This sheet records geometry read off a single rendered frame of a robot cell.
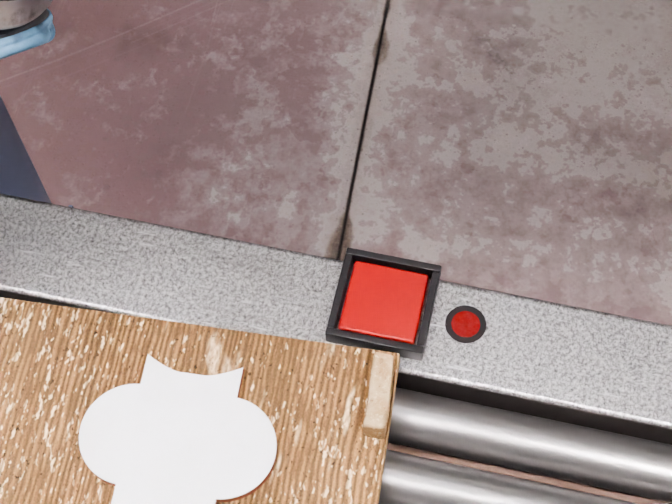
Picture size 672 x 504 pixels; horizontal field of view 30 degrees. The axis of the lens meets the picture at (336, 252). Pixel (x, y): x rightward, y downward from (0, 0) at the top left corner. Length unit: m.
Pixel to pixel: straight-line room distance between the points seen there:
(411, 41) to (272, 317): 1.32
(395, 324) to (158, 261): 0.20
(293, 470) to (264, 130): 1.29
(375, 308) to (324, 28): 1.34
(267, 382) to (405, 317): 0.12
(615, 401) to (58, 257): 0.45
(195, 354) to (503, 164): 1.23
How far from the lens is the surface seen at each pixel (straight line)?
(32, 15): 0.96
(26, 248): 1.05
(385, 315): 0.97
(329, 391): 0.94
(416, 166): 2.11
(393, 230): 2.05
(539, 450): 0.95
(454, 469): 0.94
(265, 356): 0.95
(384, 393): 0.91
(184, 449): 0.92
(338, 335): 0.96
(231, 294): 1.00
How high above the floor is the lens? 1.81
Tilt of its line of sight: 63 degrees down
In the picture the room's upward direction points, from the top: 4 degrees counter-clockwise
